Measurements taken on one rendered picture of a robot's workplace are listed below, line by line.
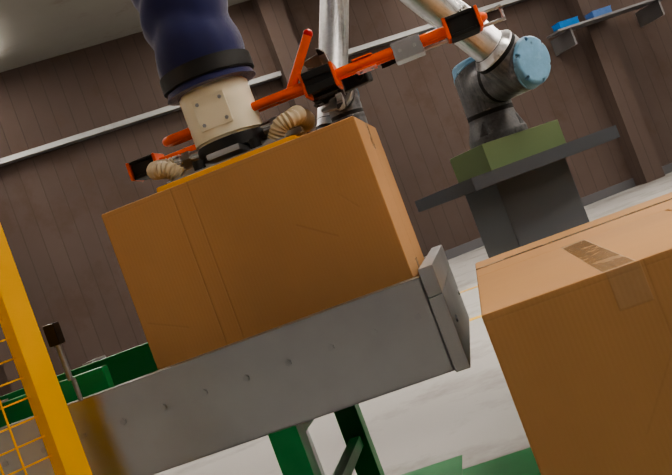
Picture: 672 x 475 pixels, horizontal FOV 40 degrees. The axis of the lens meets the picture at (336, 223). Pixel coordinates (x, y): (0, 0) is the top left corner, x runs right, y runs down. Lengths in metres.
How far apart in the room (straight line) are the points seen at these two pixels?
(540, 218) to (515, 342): 1.56
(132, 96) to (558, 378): 10.47
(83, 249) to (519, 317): 10.13
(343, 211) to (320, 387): 0.38
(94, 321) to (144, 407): 9.35
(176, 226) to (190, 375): 0.35
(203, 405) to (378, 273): 0.45
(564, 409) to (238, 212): 0.91
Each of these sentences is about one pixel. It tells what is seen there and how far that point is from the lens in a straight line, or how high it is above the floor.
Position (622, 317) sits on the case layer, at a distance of 1.35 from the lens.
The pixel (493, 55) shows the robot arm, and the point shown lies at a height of 1.06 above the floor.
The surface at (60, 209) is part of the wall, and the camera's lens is 11.37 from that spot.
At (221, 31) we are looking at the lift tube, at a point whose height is 1.26.
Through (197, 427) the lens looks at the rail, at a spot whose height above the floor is 0.46.
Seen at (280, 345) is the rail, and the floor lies 0.56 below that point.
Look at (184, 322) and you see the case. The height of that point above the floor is 0.66.
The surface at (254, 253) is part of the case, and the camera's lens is 2.00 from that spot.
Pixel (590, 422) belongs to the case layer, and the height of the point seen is 0.35.
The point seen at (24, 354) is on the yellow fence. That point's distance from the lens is 1.89.
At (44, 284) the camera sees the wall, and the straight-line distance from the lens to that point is 11.30.
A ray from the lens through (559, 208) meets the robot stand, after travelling 2.91.
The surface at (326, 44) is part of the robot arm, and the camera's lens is 2.67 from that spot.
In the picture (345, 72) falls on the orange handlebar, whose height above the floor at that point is 1.07.
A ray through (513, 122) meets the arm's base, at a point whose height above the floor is 0.87.
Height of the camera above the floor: 0.71
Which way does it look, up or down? 1 degrees up
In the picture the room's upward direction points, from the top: 20 degrees counter-clockwise
